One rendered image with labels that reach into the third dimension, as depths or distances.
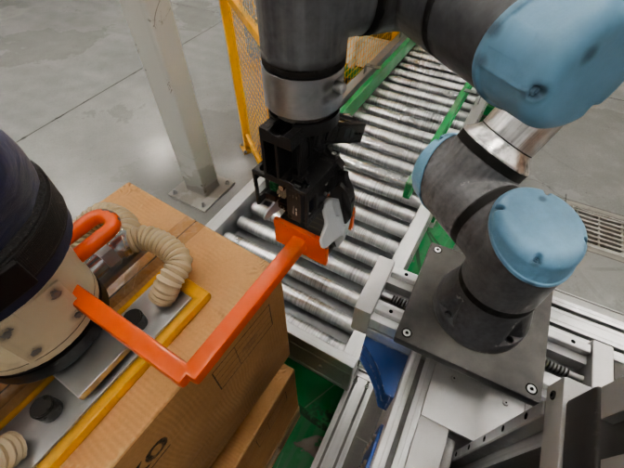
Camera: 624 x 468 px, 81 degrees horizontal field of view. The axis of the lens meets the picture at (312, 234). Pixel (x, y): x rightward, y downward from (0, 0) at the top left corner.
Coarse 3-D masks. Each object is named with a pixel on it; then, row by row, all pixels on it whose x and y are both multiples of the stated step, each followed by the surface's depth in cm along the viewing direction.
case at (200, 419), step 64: (128, 192) 74; (192, 256) 64; (256, 256) 64; (192, 320) 57; (256, 320) 64; (0, 384) 50; (192, 384) 53; (256, 384) 80; (128, 448) 46; (192, 448) 64
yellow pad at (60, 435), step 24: (144, 288) 58; (192, 288) 58; (120, 312) 55; (144, 312) 55; (168, 312) 55; (192, 312) 56; (168, 336) 53; (144, 360) 51; (48, 384) 48; (120, 384) 49; (24, 408) 46; (48, 408) 44; (72, 408) 46; (96, 408) 47; (0, 432) 45; (24, 432) 45; (48, 432) 45; (72, 432) 45; (48, 456) 44
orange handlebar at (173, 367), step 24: (96, 216) 52; (72, 240) 50; (96, 240) 49; (288, 264) 47; (264, 288) 44; (96, 312) 42; (240, 312) 42; (120, 336) 40; (144, 336) 40; (216, 336) 40; (168, 360) 39; (192, 360) 39; (216, 360) 40
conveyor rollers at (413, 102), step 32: (416, 64) 226; (384, 96) 202; (416, 96) 202; (448, 96) 202; (384, 128) 184; (416, 128) 186; (352, 160) 163; (384, 160) 164; (416, 160) 166; (384, 192) 152; (256, 224) 139; (384, 224) 140; (352, 256) 132; (288, 288) 121; (320, 288) 123; (288, 320) 113
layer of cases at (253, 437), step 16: (288, 368) 105; (272, 384) 102; (288, 384) 105; (272, 400) 99; (288, 400) 114; (256, 416) 96; (272, 416) 103; (288, 416) 125; (240, 432) 94; (256, 432) 94; (272, 432) 111; (224, 448) 92; (240, 448) 92; (256, 448) 101; (272, 448) 122; (224, 464) 90; (240, 464) 93; (256, 464) 110
